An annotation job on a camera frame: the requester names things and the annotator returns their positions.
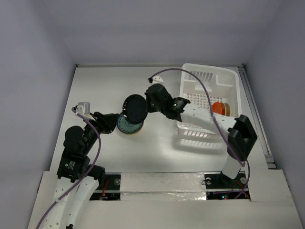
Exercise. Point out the white foam strip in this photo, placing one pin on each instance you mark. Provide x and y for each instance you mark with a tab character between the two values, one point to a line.
162	187

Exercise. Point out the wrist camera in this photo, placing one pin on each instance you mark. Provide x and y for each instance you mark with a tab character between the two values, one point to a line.
82	108
156	79

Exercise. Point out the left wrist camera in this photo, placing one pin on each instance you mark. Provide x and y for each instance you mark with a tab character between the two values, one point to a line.
82	108

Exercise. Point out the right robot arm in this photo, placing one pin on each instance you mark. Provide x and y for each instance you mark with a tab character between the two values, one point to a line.
237	133

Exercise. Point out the beige plate at rack end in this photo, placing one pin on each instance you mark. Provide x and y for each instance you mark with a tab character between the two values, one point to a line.
227	109

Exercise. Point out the blue grey patterned plate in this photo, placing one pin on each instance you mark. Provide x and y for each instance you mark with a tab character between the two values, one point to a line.
127	128

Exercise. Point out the black plate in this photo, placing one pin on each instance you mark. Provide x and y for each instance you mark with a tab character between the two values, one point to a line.
134	109

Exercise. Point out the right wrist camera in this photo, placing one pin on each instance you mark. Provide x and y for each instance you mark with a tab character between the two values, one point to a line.
156	79

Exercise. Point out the orange red plate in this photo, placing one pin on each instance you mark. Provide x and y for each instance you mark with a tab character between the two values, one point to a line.
218	108

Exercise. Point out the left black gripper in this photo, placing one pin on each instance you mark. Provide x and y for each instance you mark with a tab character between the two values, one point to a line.
107	121

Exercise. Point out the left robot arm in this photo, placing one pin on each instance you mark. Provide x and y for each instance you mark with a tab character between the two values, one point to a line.
77	176

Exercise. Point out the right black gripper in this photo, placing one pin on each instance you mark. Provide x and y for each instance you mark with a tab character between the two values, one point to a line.
148	102

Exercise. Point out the white plastic dish rack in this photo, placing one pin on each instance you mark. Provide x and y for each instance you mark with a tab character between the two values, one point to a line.
222	86

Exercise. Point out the aluminium rail on right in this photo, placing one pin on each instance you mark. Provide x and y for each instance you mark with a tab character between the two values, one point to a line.
257	121

